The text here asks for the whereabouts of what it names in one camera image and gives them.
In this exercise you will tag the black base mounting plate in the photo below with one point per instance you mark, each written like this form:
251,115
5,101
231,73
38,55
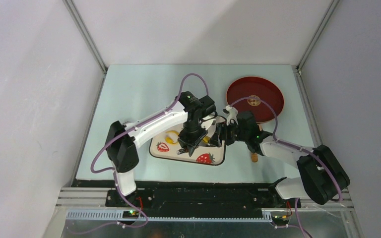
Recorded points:
201,200

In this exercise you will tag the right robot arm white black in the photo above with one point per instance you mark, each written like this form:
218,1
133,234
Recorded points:
322,178

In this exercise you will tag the yellow dough trim scrap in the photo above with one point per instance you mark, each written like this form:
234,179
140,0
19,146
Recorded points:
171,137

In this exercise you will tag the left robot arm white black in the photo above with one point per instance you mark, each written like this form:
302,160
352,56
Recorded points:
123,140

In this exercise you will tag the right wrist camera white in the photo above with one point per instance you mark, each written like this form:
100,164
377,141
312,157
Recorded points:
231,113

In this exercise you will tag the round red plate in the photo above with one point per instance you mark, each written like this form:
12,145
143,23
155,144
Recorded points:
257,95

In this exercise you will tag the yellow dough piece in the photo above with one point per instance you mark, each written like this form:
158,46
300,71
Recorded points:
206,140

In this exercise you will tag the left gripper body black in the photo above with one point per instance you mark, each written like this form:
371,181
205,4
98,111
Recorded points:
192,134

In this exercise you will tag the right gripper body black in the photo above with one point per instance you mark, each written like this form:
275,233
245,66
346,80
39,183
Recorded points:
233,134

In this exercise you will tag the metal scraper wooden handle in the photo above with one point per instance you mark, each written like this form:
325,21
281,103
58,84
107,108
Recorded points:
192,134

